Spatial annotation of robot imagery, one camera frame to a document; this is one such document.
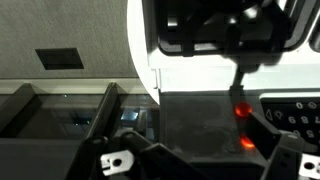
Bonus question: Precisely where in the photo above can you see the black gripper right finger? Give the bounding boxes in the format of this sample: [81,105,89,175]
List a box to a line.
[249,112,320,180]

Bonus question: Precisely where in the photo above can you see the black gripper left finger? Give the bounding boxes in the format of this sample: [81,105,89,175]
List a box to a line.
[66,130,208,180]

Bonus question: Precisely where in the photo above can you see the small orange stove button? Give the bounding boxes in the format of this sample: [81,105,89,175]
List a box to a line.
[239,133,256,150]
[234,102,253,118]

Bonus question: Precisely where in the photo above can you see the black stove keypad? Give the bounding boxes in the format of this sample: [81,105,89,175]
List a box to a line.
[260,97,320,148]

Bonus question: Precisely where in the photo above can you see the grey toy stove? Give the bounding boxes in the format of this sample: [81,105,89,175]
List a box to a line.
[126,0,320,180]

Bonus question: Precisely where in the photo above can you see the dark rectangular floor hatch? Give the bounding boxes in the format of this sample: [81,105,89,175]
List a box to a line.
[35,47,85,71]

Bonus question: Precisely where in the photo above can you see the black round burner grate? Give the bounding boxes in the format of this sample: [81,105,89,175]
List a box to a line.
[156,0,309,58]

